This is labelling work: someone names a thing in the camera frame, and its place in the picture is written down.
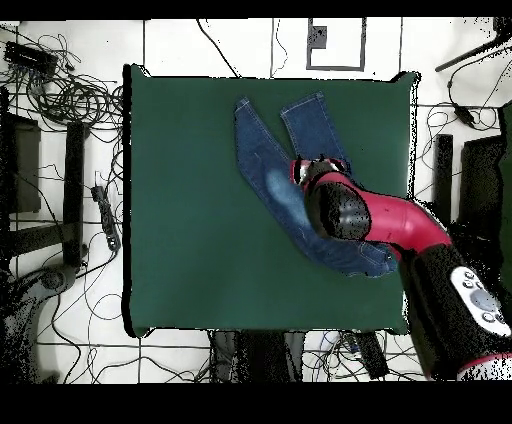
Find small grey square plate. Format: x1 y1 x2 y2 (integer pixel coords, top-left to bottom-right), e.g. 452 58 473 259
309 25 328 50

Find black flat box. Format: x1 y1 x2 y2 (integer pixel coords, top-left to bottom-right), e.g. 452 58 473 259
3 40 59 73

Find dark rectangular panel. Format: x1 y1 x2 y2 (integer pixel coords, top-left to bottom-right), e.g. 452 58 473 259
455 135 507 241
5 113 42 215

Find black rectangular device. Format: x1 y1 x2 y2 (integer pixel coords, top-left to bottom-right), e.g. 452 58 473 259
343 330 391 381

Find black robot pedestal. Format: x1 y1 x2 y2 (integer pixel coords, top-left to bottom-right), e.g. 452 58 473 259
209 329 307 383

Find black power strip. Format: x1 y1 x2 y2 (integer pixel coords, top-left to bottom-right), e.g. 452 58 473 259
90 185 122 252

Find black power adapter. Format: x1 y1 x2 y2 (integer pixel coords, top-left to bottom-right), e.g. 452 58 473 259
453 102 477 129

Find black cable tangle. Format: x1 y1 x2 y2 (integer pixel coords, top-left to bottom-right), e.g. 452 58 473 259
0 31 125 133

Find grey square frame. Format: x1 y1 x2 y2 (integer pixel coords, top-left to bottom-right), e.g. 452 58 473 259
306 17 367 72

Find black upright stand bar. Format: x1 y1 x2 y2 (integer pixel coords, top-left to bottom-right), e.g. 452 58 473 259
61 121 87 269
433 133 454 229

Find black tripod pole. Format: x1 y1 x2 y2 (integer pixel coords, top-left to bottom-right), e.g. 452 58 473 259
434 17 512 73

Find dark green table cloth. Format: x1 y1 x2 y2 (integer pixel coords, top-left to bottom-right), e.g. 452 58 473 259
122 63 421 339

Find blue denim jeans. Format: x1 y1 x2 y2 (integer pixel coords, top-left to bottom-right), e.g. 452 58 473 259
232 91 400 279

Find grey wheeled stand base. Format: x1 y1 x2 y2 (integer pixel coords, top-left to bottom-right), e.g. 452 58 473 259
0 263 79 383

